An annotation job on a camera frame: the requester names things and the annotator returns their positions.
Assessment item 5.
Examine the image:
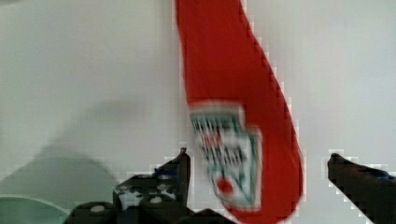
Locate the green metal mug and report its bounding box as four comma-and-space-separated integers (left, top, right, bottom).
0, 158, 117, 224

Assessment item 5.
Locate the red ketchup bottle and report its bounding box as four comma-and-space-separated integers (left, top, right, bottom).
175, 0, 304, 224

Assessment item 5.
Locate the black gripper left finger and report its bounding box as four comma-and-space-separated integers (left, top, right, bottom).
64, 147, 236, 224

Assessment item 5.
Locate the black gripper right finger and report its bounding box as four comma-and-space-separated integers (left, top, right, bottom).
327, 153, 396, 224

